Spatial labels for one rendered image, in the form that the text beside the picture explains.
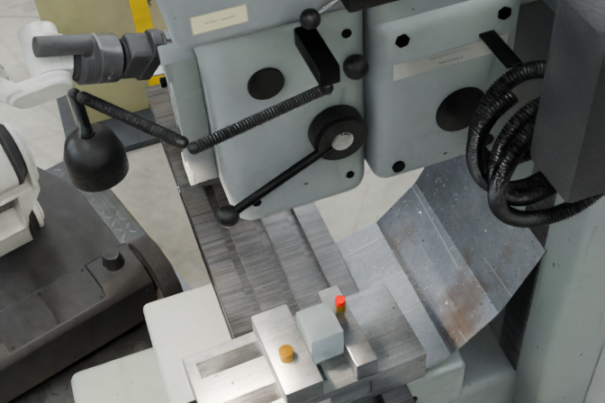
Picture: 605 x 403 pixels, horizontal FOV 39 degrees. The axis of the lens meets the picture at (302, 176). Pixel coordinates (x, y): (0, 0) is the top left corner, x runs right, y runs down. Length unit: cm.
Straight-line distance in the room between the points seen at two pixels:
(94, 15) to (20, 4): 113
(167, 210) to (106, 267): 95
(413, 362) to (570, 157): 58
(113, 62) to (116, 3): 153
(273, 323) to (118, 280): 77
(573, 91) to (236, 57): 36
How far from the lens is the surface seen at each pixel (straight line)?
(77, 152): 100
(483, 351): 168
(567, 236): 131
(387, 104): 105
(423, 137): 112
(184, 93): 106
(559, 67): 84
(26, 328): 205
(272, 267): 154
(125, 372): 171
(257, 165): 107
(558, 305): 141
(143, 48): 155
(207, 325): 158
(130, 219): 244
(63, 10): 304
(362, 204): 292
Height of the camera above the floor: 218
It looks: 46 degrees down
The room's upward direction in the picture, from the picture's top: 5 degrees counter-clockwise
